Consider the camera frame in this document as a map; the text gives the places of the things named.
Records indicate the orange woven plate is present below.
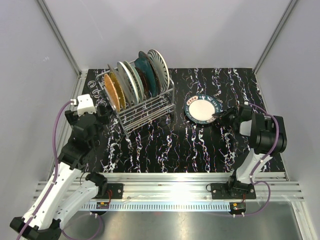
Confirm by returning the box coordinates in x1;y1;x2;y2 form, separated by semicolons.
104;73;120;112

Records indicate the red floral plate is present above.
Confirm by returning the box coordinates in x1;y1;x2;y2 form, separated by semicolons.
135;67;150;99

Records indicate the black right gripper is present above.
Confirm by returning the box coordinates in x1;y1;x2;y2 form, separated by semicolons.
212;106;239;128

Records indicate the teal square plate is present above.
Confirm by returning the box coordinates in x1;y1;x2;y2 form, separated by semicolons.
134;56;157;97

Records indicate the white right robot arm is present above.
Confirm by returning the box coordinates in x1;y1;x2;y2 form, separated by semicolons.
209;102;287;200

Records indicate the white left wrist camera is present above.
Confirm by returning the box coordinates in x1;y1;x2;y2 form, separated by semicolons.
70;94;97;116

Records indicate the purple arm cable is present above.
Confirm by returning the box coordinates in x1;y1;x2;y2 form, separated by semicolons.
17;99;104;240
207;102;280;217

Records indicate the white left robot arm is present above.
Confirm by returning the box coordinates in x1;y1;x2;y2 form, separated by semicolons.
10;105;111;240

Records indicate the white blue striped plate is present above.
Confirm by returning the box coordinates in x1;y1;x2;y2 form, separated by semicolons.
147;49;170;92

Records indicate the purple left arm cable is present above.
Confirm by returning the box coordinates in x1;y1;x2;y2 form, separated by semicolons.
17;99;104;240

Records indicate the white bottom plate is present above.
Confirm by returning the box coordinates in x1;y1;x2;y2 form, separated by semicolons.
117;61;140;105

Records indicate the silver wire dish rack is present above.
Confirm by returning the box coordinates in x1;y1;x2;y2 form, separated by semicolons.
95;68;176;137

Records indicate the grey reindeer plate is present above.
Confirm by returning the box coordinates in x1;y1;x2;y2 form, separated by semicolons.
108;64;133;107

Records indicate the yellow green woven plate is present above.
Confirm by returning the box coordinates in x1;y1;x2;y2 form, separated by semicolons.
109;71;126;110

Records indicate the white green rimmed plate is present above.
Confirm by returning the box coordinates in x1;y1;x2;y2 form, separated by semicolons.
184;94;223;125

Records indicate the dark bottom plate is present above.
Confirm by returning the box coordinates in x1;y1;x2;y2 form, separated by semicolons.
138;50;161;95

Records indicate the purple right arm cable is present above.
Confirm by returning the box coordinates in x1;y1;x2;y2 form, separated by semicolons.
207;102;280;217

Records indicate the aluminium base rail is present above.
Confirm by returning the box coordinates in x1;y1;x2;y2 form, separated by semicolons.
32;172;305;213

